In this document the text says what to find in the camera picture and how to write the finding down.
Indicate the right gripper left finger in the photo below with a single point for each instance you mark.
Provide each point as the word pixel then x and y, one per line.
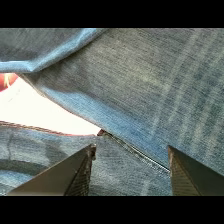
pixel 68 176

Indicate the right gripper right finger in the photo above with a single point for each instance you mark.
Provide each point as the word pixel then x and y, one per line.
pixel 190 176

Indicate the blue jeans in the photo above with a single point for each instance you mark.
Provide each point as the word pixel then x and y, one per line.
pixel 140 90

